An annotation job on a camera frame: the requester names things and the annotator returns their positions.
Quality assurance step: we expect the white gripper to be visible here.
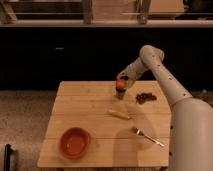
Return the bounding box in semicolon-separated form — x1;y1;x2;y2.
116;66;139;89

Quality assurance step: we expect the orange apple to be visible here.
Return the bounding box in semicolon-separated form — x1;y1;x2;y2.
116;79;126;91

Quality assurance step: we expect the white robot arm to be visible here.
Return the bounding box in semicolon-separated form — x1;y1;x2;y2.
116;45;213;171

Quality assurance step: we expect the metal cup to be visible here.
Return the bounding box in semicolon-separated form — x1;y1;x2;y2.
116;89;126;100

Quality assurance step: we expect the dark grape bunch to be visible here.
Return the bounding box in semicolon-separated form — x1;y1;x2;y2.
135;93;157;104

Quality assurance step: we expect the yellow banana piece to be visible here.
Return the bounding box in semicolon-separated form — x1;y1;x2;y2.
108;110;131;120

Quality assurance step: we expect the silver fork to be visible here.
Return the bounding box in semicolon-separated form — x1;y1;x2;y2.
131;126;165;147

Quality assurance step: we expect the orange bowl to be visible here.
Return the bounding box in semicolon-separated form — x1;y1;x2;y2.
58;127;91;159

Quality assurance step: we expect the black object at edge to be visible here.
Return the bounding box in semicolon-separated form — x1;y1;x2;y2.
3;144;13;171

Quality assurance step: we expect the wooden shelf frame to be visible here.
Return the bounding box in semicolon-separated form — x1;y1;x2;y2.
0;0;213;27

